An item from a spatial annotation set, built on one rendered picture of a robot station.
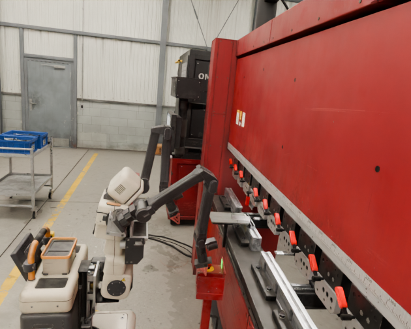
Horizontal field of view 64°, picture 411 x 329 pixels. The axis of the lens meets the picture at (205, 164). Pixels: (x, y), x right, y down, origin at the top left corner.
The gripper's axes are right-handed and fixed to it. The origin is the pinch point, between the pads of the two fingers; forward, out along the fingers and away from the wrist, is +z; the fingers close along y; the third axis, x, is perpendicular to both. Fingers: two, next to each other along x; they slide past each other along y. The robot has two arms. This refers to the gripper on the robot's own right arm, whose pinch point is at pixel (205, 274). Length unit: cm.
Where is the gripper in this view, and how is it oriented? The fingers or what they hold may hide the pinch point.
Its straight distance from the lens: 205.4
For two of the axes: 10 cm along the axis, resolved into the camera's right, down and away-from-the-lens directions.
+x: -0.5, -2.3, 9.7
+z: 1.7, 9.6, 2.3
